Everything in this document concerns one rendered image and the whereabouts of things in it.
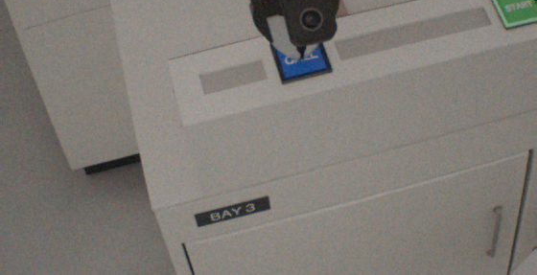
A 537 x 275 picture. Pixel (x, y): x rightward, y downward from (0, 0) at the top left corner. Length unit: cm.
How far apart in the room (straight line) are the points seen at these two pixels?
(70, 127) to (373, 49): 104
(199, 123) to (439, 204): 40
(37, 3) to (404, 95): 84
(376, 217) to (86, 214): 100
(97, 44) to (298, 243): 71
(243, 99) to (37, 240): 118
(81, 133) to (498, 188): 98
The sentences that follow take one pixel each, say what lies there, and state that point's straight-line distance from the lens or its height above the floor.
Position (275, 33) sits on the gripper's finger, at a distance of 116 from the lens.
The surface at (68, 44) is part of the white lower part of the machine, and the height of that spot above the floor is 45.
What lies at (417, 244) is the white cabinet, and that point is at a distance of 153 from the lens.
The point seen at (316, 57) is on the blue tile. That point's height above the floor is 96.
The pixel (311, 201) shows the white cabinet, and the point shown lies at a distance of 136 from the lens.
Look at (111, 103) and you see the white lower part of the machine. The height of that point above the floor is 26.
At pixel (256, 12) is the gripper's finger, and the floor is 107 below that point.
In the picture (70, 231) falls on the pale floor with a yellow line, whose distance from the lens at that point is 230.
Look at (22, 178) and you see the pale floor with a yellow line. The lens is 241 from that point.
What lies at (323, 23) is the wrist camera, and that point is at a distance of 105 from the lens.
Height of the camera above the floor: 191
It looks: 54 degrees down
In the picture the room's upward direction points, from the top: 10 degrees counter-clockwise
